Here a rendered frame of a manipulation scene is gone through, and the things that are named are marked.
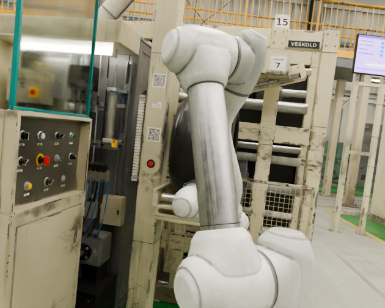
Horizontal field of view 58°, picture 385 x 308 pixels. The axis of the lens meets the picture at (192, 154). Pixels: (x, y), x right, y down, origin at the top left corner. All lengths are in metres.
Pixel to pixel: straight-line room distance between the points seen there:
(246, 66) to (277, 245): 0.50
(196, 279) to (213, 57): 0.55
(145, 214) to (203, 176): 1.13
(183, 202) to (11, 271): 0.68
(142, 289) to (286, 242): 1.30
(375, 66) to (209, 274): 5.13
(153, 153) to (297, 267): 1.17
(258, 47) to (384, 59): 4.80
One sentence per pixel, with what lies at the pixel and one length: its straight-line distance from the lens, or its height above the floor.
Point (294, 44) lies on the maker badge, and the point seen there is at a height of 1.90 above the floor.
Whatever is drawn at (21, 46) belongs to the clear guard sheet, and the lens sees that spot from 1.41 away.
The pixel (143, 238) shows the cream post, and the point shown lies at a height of 0.64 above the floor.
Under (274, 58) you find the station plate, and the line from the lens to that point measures 2.12.
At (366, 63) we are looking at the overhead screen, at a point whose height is 2.47.
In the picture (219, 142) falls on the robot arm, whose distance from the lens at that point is 0.87.
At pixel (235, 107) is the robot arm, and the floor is 1.35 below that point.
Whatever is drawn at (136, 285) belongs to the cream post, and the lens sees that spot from 2.10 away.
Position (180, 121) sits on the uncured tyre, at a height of 1.30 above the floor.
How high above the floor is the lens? 1.26
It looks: 4 degrees down
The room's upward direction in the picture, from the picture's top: 6 degrees clockwise
